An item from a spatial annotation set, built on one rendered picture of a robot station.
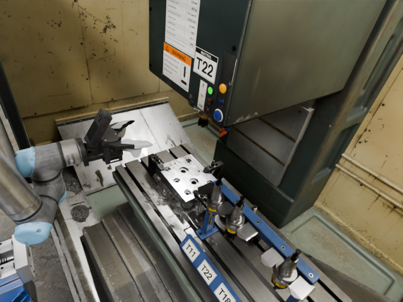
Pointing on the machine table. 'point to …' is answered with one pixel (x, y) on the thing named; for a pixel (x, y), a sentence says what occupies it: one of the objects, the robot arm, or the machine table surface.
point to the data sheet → (182, 24)
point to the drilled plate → (179, 186)
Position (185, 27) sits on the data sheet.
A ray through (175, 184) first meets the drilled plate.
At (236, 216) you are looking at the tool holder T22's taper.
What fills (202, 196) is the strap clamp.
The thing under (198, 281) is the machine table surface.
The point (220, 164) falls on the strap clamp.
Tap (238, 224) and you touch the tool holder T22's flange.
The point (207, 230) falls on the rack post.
